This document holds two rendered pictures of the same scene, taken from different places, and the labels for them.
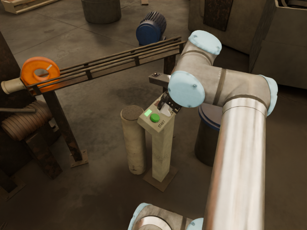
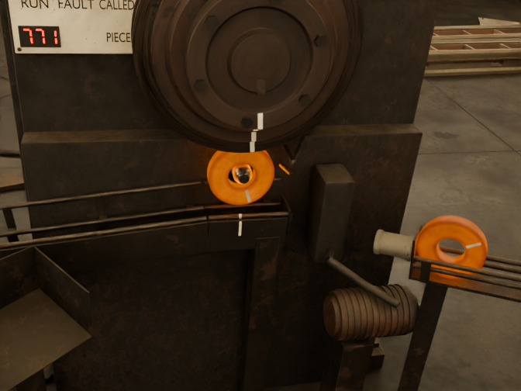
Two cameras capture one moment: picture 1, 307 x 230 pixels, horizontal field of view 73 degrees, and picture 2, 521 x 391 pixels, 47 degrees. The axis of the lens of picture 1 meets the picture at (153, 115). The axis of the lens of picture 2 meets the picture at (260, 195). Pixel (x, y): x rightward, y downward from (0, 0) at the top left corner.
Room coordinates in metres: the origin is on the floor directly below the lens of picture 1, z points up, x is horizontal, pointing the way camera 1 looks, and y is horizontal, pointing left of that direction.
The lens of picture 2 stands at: (-0.35, 0.10, 1.48)
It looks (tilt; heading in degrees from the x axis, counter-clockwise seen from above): 31 degrees down; 41
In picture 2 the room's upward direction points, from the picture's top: 5 degrees clockwise
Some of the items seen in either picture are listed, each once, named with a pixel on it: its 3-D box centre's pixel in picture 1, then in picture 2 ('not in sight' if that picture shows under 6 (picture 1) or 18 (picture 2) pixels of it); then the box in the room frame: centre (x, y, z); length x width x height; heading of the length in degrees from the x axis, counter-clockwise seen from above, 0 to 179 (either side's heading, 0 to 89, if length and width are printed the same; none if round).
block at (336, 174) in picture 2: not in sight; (327, 212); (0.74, 0.82, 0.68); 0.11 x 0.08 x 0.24; 55
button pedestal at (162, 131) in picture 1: (162, 146); not in sight; (0.68, -0.05, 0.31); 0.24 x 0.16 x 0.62; 145
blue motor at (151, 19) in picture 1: (153, 28); not in sight; (2.63, 0.01, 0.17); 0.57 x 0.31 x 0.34; 165
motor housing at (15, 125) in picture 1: (43, 143); (357, 368); (0.74, 0.64, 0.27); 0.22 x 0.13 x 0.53; 145
